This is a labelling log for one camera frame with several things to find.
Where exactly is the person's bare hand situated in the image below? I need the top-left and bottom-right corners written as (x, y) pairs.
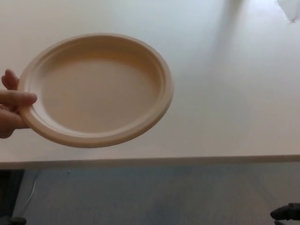
top-left (0, 68), bottom-right (38, 139)

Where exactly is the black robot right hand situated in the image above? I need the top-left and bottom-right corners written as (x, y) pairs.
top-left (270, 202), bottom-right (300, 221)

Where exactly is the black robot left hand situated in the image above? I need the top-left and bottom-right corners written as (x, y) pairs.
top-left (9, 217), bottom-right (27, 225)

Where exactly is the beige round paper plate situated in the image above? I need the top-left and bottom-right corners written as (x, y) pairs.
top-left (17, 32), bottom-right (175, 149)

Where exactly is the white sheet with torn edge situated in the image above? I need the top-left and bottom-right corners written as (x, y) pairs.
top-left (274, 0), bottom-right (300, 25)

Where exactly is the thin white floor cable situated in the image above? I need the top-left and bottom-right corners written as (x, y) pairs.
top-left (25, 177), bottom-right (37, 213)

